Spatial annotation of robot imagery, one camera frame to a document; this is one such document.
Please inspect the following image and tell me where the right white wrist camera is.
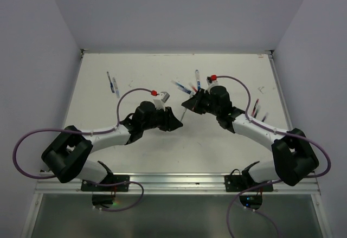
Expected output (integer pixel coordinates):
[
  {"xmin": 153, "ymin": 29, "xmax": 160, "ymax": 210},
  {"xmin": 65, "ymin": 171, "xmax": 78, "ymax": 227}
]
[{"xmin": 206, "ymin": 75, "xmax": 219, "ymax": 93}]

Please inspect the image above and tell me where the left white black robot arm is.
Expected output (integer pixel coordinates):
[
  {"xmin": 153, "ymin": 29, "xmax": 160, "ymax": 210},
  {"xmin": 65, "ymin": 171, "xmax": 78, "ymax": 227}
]
[{"xmin": 41, "ymin": 101, "xmax": 183, "ymax": 191}]

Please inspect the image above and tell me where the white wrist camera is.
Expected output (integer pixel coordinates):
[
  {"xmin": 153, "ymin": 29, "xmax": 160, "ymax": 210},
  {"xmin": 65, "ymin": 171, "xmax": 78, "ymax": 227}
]
[
  {"xmin": 206, "ymin": 75, "xmax": 219, "ymax": 93},
  {"xmin": 153, "ymin": 92, "xmax": 170, "ymax": 111}
]

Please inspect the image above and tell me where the clear pen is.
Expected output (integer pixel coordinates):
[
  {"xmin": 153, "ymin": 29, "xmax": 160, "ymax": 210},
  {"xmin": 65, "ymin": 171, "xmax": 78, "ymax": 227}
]
[{"xmin": 112, "ymin": 78, "xmax": 120, "ymax": 99}]

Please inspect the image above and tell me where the purple cable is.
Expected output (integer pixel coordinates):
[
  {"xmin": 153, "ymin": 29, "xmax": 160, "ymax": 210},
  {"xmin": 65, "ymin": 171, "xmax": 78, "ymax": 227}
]
[
  {"xmin": 226, "ymin": 74, "xmax": 332, "ymax": 238},
  {"xmin": 12, "ymin": 88, "xmax": 144, "ymax": 212}
]

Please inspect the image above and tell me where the red pen cap right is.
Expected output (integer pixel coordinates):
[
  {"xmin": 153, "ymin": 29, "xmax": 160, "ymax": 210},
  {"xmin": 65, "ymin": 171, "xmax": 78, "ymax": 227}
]
[{"xmin": 251, "ymin": 98, "xmax": 259, "ymax": 117}]

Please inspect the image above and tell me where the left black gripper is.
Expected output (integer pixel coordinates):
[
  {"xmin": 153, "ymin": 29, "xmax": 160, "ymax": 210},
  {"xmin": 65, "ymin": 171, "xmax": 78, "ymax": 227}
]
[{"xmin": 142, "ymin": 105, "xmax": 183, "ymax": 131}]

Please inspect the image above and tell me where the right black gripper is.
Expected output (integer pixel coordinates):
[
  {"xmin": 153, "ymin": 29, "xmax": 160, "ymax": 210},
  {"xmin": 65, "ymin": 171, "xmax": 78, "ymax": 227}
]
[{"xmin": 182, "ymin": 87, "xmax": 220, "ymax": 116}]

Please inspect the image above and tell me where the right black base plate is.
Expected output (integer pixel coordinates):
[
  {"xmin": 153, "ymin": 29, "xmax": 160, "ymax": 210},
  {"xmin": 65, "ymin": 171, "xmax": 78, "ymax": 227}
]
[{"xmin": 224, "ymin": 169, "xmax": 261, "ymax": 192}]

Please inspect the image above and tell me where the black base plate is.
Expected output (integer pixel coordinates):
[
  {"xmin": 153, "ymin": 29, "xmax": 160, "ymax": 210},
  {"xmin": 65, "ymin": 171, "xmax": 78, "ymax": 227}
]
[
  {"xmin": 81, "ymin": 175, "xmax": 130, "ymax": 192},
  {"xmin": 224, "ymin": 169, "xmax": 261, "ymax": 192}
]

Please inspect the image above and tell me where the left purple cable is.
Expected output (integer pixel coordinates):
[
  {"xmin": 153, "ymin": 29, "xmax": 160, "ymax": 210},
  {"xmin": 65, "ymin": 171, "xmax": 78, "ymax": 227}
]
[{"xmin": 12, "ymin": 88, "xmax": 144, "ymax": 212}]

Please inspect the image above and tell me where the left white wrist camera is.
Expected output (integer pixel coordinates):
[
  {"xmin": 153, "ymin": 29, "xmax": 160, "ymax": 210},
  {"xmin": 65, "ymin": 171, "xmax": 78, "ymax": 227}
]
[{"xmin": 153, "ymin": 92, "xmax": 170, "ymax": 111}]

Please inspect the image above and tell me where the aluminium mounting rail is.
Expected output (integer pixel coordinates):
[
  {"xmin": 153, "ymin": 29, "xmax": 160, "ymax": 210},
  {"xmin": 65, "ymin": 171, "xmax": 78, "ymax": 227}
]
[{"xmin": 35, "ymin": 173, "xmax": 320, "ymax": 195}]

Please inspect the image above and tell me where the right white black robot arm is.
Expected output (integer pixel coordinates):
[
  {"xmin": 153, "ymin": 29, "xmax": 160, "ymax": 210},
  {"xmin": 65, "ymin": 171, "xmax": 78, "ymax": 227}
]
[{"xmin": 182, "ymin": 86, "xmax": 319, "ymax": 191}]

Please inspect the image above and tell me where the blue capped pen upright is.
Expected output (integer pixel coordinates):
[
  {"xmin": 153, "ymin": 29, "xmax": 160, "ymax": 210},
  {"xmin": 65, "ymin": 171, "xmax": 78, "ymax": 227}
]
[{"xmin": 195, "ymin": 69, "xmax": 201, "ymax": 91}]

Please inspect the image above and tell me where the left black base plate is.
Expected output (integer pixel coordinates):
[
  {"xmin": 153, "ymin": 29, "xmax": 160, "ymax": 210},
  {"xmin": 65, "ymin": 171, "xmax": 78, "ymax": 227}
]
[{"xmin": 81, "ymin": 175, "xmax": 130, "ymax": 192}]

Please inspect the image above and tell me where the blue pen cap right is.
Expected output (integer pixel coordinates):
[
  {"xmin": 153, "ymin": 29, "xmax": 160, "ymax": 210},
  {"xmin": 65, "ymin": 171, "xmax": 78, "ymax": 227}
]
[{"xmin": 261, "ymin": 112, "xmax": 269, "ymax": 122}]

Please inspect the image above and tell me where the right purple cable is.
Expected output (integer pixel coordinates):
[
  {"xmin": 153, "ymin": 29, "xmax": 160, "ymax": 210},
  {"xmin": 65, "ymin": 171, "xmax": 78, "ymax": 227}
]
[{"xmin": 226, "ymin": 74, "xmax": 332, "ymax": 238}]

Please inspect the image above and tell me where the blue pen leftmost pile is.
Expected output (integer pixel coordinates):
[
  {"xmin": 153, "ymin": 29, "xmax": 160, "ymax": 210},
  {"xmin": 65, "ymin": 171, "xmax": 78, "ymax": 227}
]
[{"xmin": 171, "ymin": 80, "xmax": 193, "ymax": 95}]

